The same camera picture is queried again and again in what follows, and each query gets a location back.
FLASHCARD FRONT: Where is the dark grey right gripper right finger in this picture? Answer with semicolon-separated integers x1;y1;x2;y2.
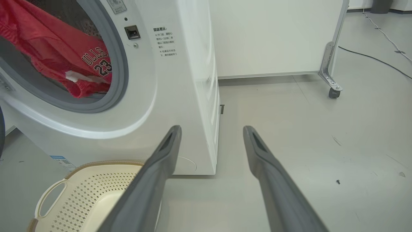
243;125;329;232

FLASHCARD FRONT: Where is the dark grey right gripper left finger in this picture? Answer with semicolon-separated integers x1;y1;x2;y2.
98;125;183;232

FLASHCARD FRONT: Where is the red basketball jersey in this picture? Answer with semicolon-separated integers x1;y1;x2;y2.
0;0;113;99

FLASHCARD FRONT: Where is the cream perforated laundry basket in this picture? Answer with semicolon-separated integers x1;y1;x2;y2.
27;160;162;232

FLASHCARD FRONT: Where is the white front-load washing machine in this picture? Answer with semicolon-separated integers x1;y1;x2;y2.
0;0;221;176

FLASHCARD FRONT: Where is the white partition panel on castors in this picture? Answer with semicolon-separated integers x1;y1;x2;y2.
209;0;350;99

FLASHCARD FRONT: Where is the dark grey bin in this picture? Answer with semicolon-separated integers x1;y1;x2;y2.
370;0;392;14

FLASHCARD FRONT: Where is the black floor cable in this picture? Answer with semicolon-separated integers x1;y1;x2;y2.
338;46;412;80

